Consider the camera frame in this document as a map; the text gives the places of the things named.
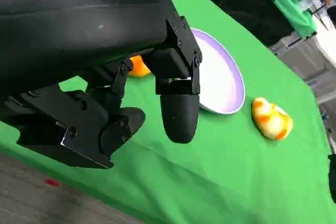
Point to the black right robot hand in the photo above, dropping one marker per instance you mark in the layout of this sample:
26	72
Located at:
333	176

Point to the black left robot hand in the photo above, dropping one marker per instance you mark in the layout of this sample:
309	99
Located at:
78	24

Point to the orange white toy bread roll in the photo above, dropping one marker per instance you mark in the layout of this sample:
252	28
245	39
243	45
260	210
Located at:
138	68
273	121

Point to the lilac plate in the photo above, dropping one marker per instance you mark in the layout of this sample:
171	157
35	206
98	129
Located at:
220	77

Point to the red tape mark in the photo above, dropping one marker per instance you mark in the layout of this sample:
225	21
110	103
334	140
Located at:
52	182

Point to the green cloth on background table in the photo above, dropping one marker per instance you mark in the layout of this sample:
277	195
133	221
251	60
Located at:
294	15

